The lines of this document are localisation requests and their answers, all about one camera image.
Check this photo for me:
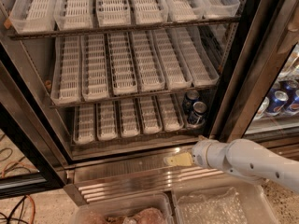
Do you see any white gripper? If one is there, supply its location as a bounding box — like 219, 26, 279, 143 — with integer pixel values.
164, 136, 214, 167

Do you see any pepsi can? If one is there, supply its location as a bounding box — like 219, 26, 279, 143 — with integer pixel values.
182, 91, 200, 114
188, 101, 206, 125
281, 80, 299, 92
266, 91, 289, 116
284, 90, 299, 115

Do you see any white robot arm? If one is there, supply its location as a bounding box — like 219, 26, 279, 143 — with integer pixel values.
164, 138, 299, 192

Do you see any steel fridge base grille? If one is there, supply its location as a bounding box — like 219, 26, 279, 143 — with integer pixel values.
64, 144, 299, 207

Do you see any bottom shelf tray five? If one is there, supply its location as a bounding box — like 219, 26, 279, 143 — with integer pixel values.
157, 94, 183, 132

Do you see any shelf tray five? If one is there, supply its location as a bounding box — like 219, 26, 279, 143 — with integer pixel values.
165, 0, 206, 21
157, 94, 183, 132
152, 29, 192, 90

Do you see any bottom shelf tray four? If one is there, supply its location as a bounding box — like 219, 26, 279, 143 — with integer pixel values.
139, 96, 162, 134

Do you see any shelf tray four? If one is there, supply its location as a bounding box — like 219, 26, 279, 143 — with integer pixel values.
131, 0, 168, 25
139, 96, 162, 134
131, 31, 165, 91

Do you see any bottom shelf tray three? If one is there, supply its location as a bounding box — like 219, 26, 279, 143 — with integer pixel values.
120, 99, 140, 137

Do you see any shelf tray three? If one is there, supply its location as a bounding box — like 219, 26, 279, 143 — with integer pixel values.
107, 33, 137, 95
120, 99, 140, 137
95, 0, 131, 27

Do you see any middle shelf tray five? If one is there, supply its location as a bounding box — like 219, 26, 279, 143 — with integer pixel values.
152, 29, 192, 90

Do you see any middle shelf tray four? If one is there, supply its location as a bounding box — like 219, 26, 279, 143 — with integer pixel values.
131, 31, 165, 91

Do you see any bottom shelf tray two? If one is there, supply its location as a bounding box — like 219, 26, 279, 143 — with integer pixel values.
96, 102, 118, 141

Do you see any shelf tray two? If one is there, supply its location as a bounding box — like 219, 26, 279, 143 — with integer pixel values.
81, 35, 109, 101
53, 0, 93, 31
96, 102, 118, 141

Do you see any middle shelf tray six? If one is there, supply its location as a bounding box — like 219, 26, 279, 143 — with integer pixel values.
175, 27, 219, 87

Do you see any right fridge glass door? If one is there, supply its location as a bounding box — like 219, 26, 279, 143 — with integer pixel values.
205, 0, 299, 158

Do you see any silver can behind glass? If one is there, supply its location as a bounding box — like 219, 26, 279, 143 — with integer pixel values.
253, 97, 269, 120

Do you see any bottom shelf tray one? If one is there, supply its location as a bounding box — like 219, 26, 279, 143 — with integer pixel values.
73, 105, 95, 145

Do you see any shelf tray one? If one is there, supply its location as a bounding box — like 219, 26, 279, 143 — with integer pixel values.
73, 105, 95, 145
50, 36, 81, 105
9, 0, 56, 34

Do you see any middle shelf tray three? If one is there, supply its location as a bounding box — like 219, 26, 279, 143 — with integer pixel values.
107, 33, 137, 95

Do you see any middle shelf tray two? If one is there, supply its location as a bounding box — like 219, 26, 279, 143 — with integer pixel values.
81, 35, 109, 101

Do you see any middle shelf tray one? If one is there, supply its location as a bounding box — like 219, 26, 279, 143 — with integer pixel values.
50, 36, 81, 105

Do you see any open fridge glass door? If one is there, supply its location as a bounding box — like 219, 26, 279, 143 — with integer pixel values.
0, 46, 65, 199

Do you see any top shelf tray five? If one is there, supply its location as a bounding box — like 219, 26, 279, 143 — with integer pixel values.
165, 0, 206, 21

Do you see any top shelf tray four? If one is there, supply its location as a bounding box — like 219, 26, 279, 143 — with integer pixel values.
131, 0, 168, 25

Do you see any top shelf tray six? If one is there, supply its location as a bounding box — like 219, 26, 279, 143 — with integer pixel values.
203, 0, 240, 19

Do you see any top shelf tray three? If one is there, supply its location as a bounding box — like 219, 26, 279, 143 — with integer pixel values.
95, 0, 131, 27

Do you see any top shelf tray two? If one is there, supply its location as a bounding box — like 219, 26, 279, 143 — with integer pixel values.
53, 0, 93, 31

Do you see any top shelf tray one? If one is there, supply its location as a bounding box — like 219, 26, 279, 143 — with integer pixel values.
9, 0, 56, 34

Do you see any left clear plastic bin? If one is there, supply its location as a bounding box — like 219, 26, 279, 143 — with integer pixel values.
69, 192, 174, 224

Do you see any clear plastic bin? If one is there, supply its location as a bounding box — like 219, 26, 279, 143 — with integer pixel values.
69, 192, 174, 224
172, 175, 279, 224

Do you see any right clear plastic bin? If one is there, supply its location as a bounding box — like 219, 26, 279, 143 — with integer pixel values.
172, 175, 279, 224

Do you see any black cable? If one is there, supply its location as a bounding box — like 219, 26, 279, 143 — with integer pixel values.
0, 195, 29, 224

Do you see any orange cable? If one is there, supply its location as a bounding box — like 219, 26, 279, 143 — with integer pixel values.
0, 161, 37, 224

